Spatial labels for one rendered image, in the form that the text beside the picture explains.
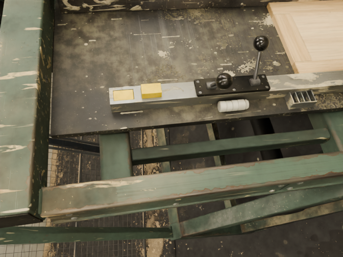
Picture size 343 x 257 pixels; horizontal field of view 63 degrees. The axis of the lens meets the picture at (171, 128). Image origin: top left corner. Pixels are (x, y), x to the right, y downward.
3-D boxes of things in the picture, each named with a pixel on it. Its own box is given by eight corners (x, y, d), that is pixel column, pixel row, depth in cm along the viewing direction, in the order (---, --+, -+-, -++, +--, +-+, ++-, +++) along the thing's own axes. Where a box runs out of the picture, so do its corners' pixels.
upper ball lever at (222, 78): (217, 93, 75) (236, 88, 61) (202, 94, 74) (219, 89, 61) (215, 78, 74) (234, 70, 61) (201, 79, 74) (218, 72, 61)
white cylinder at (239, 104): (218, 114, 75) (246, 111, 76) (221, 108, 73) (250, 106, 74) (216, 105, 77) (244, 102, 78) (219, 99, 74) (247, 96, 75)
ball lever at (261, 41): (263, 88, 74) (273, 37, 67) (249, 90, 74) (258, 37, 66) (257, 82, 77) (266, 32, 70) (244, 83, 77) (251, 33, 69)
